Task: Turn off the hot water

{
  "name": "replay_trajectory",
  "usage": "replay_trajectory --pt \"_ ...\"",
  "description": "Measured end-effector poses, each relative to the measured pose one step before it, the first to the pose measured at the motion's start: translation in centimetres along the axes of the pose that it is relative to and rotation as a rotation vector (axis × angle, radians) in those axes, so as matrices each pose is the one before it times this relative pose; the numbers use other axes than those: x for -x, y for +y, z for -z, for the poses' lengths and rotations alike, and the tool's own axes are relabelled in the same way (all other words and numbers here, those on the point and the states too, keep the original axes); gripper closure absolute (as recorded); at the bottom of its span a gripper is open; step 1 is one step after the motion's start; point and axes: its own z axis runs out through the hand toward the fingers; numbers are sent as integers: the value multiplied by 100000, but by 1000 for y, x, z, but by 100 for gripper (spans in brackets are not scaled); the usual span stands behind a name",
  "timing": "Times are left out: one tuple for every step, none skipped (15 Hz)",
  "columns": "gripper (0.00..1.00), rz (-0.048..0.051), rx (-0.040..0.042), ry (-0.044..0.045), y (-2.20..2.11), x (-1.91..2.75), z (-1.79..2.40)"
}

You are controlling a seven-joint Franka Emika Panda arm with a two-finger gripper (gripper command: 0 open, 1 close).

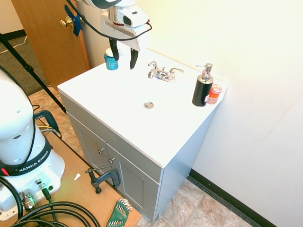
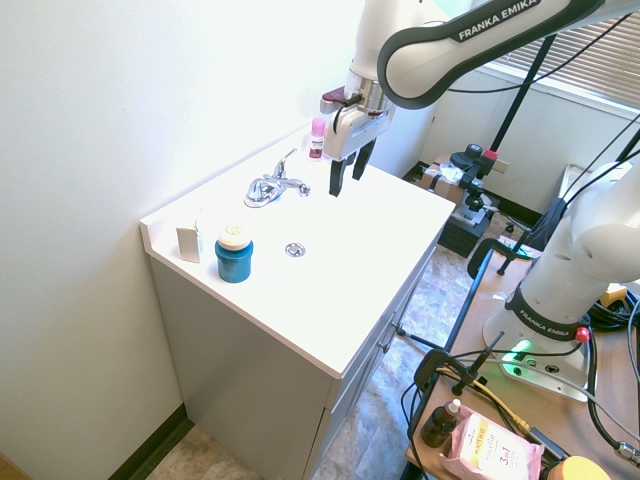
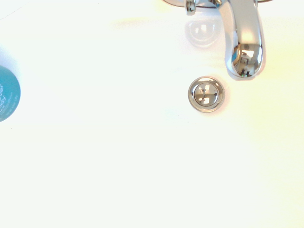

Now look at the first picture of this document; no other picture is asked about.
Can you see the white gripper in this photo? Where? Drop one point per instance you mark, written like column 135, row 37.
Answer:
column 119, row 29

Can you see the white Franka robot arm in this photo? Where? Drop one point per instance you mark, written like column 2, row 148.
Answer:
column 16, row 123

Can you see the teal jar with white lid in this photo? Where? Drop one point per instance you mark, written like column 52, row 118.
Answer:
column 111, row 60

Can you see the white sink top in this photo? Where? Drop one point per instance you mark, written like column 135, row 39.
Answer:
column 142, row 104

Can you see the chrome sink drain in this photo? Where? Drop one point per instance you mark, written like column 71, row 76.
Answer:
column 148, row 104

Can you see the blue painter tape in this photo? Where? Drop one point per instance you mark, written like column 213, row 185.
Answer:
column 75, row 20

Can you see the brass door knob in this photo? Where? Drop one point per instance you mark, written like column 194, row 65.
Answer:
column 66, row 22

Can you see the brown wooden door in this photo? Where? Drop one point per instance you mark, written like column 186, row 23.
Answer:
column 52, row 40

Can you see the black soap dispenser bottle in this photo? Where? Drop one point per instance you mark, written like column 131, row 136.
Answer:
column 202, row 91

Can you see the black tripod leg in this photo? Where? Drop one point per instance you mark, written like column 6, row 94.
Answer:
column 30, row 71

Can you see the silver cabinet door knob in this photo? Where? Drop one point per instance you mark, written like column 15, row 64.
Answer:
column 111, row 160
column 101, row 151

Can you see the orange candle jar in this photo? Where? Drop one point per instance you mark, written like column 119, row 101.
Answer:
column 215, row 94

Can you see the grey vanity cabinet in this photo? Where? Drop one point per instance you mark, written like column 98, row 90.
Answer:
column 132, row 165

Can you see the black metal C-clamp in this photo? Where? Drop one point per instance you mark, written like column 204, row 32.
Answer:
column 104, row 178

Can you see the brown wooden base board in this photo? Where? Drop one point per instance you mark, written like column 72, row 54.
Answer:
column 78, row 186

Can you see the green hex key set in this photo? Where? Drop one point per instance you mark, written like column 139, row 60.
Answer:
column 119, row 212

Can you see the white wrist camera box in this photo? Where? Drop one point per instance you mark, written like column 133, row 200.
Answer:
column 132, row 17

